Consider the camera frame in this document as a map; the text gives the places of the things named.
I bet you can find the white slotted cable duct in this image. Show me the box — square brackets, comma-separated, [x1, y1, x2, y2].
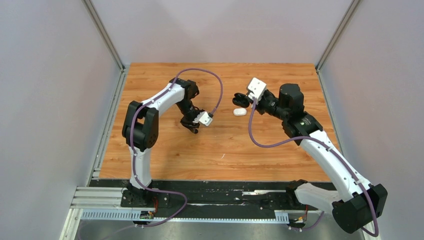
[80, 210, 290, 224]

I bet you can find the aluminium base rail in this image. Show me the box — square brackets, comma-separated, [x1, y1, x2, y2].
[70, 186, 373, 215]

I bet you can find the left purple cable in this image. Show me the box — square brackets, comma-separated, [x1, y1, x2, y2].
[129, 67, 224, 229]

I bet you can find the right aluminium corner post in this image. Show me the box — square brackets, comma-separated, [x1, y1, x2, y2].
[315, 0, 363, 73]

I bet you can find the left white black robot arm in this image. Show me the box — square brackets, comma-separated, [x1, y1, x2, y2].
[122, 78, 202, 207]

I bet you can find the aluminium corner post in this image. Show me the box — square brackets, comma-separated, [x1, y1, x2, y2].
[82, 0, 125, 72]
[315, 0, 363, 73]

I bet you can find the white earbud charging case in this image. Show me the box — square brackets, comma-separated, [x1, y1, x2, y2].
[233, 107, 247, 117]

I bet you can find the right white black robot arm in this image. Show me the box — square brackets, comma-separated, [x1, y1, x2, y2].
[233, 79, 388, 237]

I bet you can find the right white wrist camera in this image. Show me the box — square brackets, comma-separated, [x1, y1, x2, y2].
[246, 77, 267, 97]

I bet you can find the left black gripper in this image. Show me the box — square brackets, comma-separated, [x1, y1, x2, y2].
[176, 99, 207, 134]

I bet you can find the left aluminium corner post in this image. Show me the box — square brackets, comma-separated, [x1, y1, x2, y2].
[82, 0, 125, 72]

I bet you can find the black earbud charging case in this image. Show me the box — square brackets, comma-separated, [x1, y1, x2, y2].
[232, 92, 251, 108]

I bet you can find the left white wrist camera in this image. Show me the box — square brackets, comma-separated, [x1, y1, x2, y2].
[192, 111, 213, 127]

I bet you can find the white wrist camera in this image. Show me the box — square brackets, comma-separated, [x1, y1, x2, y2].
[246, 77, 267, 97]
[192, 111, 213, 127]

